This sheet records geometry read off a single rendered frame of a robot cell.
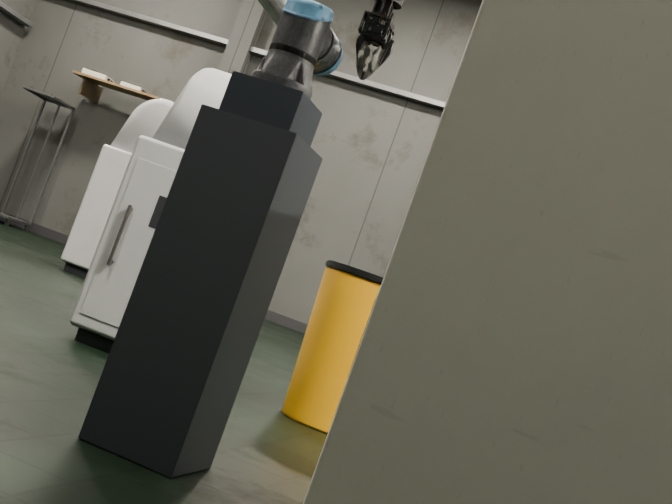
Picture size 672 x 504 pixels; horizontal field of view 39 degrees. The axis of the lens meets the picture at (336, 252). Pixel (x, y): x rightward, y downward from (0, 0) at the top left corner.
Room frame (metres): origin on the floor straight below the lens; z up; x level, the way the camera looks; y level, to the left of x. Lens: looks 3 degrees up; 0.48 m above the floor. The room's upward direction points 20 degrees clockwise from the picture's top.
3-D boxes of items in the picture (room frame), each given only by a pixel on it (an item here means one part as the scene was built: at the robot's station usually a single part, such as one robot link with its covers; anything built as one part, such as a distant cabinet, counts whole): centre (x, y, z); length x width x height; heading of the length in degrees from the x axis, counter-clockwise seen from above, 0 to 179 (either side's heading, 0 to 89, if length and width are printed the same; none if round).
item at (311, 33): (2.21, 0.25, 1.07); 0.13 x 0.12 x 0.14; 165
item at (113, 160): (7.51, 1.55, 0.76); 0.82 x 0.68 x 1.53; 74
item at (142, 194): (3.90, 0.57, 0.62); 0.72 x 0.57 x 1.24; 166
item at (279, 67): (2.20, 0.25, 0.95); 0.15 x 0.15 x 0.10
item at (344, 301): (3.76, -0.17, 0.31); 0.40 x 0.40 x 0.63
